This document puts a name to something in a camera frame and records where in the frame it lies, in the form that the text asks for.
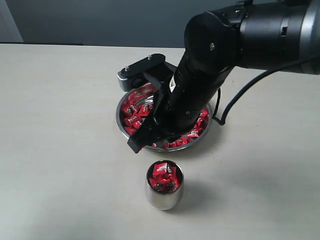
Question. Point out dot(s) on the red candy in cup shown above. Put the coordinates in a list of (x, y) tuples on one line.
[(164, 177)]

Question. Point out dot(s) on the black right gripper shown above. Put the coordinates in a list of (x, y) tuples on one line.
[(177, 106)]

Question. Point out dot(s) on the red wrapped candy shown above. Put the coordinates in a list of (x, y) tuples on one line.
[(203, 118), (130, 109), (195, 132)]

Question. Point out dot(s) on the steel bowl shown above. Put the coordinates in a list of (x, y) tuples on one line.
[(143, 97)]

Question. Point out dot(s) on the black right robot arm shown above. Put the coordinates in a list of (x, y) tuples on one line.
[(281, 36)]

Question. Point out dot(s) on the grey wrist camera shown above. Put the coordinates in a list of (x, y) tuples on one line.
[(127, 75)]

